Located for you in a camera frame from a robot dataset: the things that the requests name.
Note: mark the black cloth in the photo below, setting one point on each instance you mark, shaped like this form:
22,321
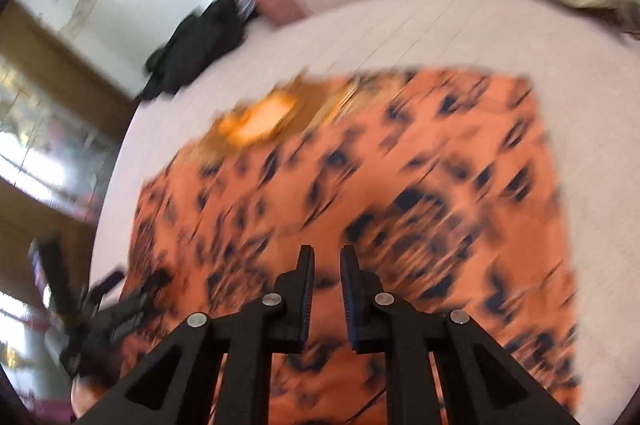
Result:
200,40

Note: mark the orange floral garment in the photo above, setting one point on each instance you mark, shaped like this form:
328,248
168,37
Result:
400,165

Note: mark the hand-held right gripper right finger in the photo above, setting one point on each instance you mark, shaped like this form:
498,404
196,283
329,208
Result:
350,296

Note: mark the pink quilted bed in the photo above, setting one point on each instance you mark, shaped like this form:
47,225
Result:
450,40

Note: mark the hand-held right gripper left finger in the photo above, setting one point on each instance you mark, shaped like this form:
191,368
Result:
307,286

